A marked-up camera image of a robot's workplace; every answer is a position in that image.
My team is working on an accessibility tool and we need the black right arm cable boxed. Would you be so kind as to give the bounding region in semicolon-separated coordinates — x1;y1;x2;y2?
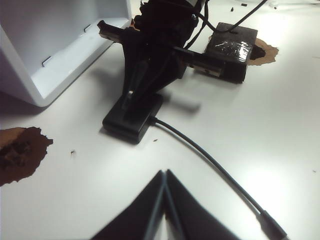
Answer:
193;0;270;50

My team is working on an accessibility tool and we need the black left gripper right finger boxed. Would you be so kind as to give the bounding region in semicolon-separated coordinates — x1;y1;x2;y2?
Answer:
166;169;242;240

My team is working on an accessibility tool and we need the black sponge block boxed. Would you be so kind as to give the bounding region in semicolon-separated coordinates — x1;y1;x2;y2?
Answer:
206;21;259;85

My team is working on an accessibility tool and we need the small brown chipped tabletop patch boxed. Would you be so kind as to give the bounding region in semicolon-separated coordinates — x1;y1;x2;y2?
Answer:
129;14;142;32

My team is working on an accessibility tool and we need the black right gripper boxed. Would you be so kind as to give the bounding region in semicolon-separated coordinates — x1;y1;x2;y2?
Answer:
96;19;224;116

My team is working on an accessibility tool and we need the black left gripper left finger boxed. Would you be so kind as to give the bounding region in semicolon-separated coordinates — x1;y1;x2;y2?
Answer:
91;170;166;240

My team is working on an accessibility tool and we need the oval brown chipped tabletop patch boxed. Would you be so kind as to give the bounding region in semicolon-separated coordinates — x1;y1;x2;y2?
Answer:
0;126;54;188

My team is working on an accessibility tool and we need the black USB hub cable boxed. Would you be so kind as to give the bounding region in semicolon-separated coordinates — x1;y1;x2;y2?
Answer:
148;116;289;240

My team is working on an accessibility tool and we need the white AUX water dispenser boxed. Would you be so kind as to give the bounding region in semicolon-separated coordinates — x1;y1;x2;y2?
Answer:
0;0;133;108

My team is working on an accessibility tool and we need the large brown chipped tabletop patch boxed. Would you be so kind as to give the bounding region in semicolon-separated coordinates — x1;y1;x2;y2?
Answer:
249;37;280;67

